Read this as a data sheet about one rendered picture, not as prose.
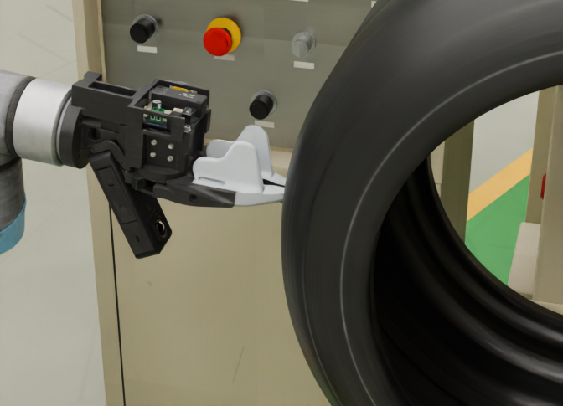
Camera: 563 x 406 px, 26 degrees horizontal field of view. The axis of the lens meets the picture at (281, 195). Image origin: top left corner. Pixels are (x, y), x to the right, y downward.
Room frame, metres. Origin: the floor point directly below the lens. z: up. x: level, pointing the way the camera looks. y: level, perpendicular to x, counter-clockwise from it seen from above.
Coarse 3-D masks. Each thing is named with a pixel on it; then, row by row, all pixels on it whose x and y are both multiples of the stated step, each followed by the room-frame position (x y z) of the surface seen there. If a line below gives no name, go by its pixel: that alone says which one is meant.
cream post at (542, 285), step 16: (560, 96) 1.15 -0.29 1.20; (560, 112) 1.15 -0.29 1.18; (560, 128) 1.15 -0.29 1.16; (560, 144) 1.15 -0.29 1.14; (560, 160) 1.15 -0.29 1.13; (560, 176) 1.15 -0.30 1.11; (560, 192) 1.15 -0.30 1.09; (544, 208) 1.16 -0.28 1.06; (560, 208) 1.15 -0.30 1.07; (544, 224) 1.15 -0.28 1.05; (560, 224) 1.15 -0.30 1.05; (544, 240) 1.15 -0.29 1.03; (560, 240) 1.15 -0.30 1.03; (544, 256) 1.15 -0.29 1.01; (560, 256) 1.15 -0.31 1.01; (544, 272) 1.15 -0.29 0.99; (560, 272) 1.15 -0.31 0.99; (544, 288) 1.15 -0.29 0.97; (560, 288) 1.15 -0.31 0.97; (560, 304) 1.15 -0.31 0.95
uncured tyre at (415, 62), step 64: (384, 0) 0.96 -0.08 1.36; (448, 0) 0.84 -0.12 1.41; (512, 0) 0.81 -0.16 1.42; (384, 64) 0.84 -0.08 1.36; (448, 64) 0.80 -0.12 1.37; (512, 64) 0.79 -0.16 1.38; (320, 128) 0.86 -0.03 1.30; (384, 128) 0.82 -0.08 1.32; (448, 128) 0.80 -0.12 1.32; (320, 192) 0.83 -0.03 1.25; (384, 192) 0.81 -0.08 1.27; (320, 256) 0.83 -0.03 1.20; (384, 256) 1.06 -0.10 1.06; (448, 256) 1.07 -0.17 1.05; (320, 320) 0.83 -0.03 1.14; (384, 320) 1.01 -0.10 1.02; (448, 320) 1.06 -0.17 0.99; (512, 320) 1.05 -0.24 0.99; (320, 384) 0.86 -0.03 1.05; (384, 384) 0.81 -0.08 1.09; (448, 384) 0.99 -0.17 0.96; (512, 384) 1.02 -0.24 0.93
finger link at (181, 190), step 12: (168, 180) 0.95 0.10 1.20; (180, 180) 0.95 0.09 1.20; (192, 180) 0.95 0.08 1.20; (156, 192) 0.94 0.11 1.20; (168, 192) 0.94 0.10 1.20; (180, 192) 0.94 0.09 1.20; (192, 192) 0.94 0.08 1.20; (204, 192) 0.94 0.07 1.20; (216, 192) 0.94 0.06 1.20; (228, 192) 0.94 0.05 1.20; (192, 204) 0.94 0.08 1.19; (204, 204) 0.94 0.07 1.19; (216, 204) 0.94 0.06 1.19; (228, 204) 0.94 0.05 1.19
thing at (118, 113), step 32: (96, 96) 0.99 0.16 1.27; (128, 96) 0.98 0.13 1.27; (160, 96) 1.00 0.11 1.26; (192, 96) 1.00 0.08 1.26; (64, 128) 0.98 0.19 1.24; (96, 128) 0.99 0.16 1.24; (128, 128) 0.96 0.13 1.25; (160, 128) 0.96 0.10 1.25; (192, 128) 0.97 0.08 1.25; (64, 160) 0.98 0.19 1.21; (128, 160) 0.96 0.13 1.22; (160, 160) 0.96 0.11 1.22; (192, 160) 0.98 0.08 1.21
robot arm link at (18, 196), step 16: (16, 160) 1.03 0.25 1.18; (0, 176) 1.02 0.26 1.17; (16, 176) 1.03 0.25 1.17; (0, 192) 1.02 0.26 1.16; (16, 192) 1.04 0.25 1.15; (0, 208) 1.02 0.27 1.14; (16, 208) 1.04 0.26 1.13; (0, 224) 1.02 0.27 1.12; (16, 224) 1.04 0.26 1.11; (0, 240) 1.03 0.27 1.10; (16, 240) 1.04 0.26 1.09
